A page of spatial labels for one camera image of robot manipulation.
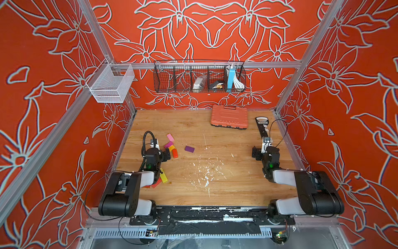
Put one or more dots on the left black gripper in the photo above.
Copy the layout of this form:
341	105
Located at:
164	156

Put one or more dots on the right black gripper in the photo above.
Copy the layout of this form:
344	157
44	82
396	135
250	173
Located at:
258	151

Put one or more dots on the short red block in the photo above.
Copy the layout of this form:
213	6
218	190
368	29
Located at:
175	153

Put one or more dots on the purple block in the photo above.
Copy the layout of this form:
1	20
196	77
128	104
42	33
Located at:
189	149

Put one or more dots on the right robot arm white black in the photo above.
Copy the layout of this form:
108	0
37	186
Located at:
316	194

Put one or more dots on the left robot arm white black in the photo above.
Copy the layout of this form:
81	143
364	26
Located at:
121	197

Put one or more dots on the magenta block near back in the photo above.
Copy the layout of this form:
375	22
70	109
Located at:
169	144

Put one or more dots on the yellow long block front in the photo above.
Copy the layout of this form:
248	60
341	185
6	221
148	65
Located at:
163	176

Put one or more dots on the red long block front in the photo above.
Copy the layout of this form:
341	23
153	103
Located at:
159	181

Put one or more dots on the pink block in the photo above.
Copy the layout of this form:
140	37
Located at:
170	137

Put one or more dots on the black strip tool with white end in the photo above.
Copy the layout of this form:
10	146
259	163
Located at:
262	124

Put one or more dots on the red plastic tool case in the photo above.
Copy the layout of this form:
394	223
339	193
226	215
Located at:
229	117

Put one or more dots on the silver bag in basket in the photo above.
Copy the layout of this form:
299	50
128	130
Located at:
199	84

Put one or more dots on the black box in basket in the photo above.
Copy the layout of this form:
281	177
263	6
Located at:
216	86

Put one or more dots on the light blue box in basket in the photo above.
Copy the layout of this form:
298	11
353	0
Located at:
231	76

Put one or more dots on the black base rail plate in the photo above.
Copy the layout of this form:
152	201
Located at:
215	221

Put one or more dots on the white wire basket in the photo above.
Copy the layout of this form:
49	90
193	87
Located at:
111	84

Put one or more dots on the black wire wall basket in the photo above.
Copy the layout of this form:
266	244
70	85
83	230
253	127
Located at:
178	76

